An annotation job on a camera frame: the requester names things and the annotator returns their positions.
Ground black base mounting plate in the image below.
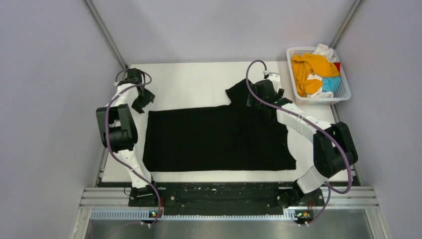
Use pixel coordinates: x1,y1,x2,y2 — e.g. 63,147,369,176
128,182,324,216

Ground purple cable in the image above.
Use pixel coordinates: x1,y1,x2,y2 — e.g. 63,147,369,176
104,68,163,228
245,60,353,227

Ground white t shirt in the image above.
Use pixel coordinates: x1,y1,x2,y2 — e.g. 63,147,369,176
307,44,339,98

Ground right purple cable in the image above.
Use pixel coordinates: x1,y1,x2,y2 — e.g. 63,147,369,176
245,60,353,227

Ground left aluminium corner post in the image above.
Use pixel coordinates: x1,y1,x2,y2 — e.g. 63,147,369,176
82,0,127,69

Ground red t shirt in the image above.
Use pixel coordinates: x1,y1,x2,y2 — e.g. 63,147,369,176
334,62,341,72

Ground aluminium corner post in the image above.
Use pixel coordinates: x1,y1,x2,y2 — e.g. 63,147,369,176
82,0,127,69
330,0,366,48

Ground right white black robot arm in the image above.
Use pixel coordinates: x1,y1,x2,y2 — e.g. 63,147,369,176
246,71,357,205

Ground yellow t shirt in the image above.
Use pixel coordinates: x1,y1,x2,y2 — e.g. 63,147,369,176
291,53,340,98

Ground right aluminium corner post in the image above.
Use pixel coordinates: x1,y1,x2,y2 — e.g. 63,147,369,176
330,0,366,48

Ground white plastic laundry basket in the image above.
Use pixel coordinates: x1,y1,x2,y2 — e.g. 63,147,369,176
286,46,351,105

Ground blue t shirt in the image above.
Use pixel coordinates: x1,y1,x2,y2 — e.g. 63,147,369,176
321,76,341,93

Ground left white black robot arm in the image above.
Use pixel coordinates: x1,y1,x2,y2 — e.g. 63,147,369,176
96,68,160,206

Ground aluminium front frame rail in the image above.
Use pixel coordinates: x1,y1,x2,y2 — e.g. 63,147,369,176
80,184,379,209

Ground black t shirt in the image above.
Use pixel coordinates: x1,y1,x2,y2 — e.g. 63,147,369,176
143,80,296,172

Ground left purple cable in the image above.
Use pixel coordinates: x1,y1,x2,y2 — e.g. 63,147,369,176
104,68,163,228

